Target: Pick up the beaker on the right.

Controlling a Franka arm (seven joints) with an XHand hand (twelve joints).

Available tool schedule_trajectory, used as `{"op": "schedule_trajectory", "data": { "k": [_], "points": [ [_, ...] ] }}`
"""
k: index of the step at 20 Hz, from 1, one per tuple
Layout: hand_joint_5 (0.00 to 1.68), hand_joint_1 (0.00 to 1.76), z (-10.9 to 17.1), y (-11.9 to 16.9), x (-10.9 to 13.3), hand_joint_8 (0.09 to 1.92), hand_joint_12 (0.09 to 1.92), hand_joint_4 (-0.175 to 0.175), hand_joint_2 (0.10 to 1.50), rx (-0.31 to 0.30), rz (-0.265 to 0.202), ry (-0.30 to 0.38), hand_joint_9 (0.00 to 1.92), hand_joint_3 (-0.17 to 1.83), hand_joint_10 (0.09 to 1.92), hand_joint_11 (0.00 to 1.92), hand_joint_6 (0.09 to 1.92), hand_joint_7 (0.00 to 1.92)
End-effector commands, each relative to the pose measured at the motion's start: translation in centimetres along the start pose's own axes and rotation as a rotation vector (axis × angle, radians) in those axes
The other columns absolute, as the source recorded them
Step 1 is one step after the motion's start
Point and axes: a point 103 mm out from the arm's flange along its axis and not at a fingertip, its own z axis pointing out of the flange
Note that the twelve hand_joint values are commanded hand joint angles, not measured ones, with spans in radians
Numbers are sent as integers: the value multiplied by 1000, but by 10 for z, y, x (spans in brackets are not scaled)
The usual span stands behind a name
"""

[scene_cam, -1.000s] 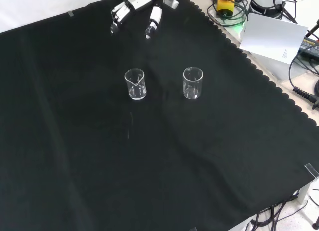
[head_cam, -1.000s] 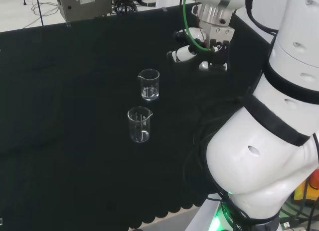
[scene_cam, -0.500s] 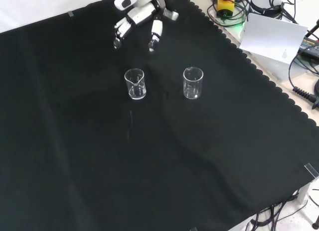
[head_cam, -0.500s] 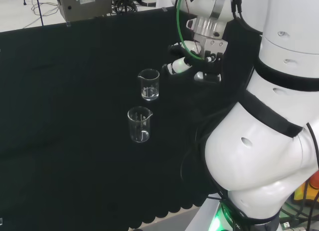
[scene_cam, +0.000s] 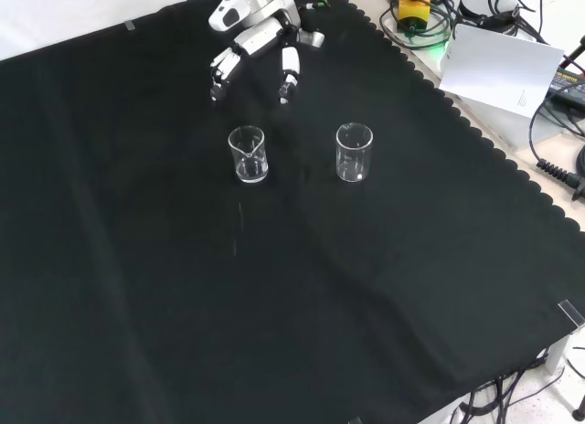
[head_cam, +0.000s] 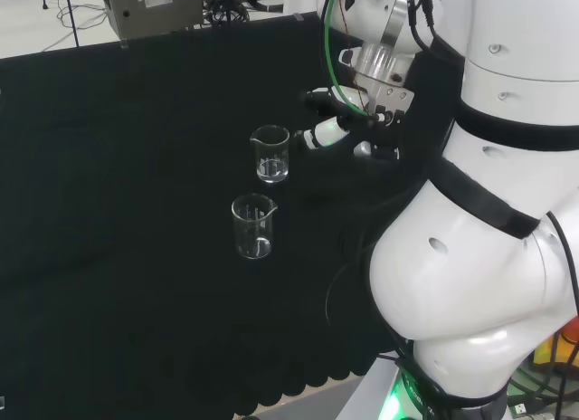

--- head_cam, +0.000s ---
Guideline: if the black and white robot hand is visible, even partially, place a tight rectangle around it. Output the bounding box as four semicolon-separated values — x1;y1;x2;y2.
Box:
293;81;415;163

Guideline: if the clear glass beaker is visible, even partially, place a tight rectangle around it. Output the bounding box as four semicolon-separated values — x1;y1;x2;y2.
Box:
230;192;279;261
249;124;291;186

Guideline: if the grey metal cabinet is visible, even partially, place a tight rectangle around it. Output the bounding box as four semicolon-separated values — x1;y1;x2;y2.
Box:
98;0;204;42

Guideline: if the black bench cloth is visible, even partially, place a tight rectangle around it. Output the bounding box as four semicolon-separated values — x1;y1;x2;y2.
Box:
0;11;458;417

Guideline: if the yellow stop button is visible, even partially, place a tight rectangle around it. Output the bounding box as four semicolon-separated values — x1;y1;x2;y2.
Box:
532;319;579;372

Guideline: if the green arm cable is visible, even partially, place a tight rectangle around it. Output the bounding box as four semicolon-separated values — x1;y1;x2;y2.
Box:
322;0;377;119

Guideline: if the black cable bundle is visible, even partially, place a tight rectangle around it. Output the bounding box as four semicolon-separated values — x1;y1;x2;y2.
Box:
202;0;251;28

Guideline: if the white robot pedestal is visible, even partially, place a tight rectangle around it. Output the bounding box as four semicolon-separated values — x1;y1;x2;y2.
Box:
347;354;411;420

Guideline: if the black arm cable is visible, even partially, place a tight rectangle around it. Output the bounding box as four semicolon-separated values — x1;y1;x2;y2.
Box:
544;209;579;324

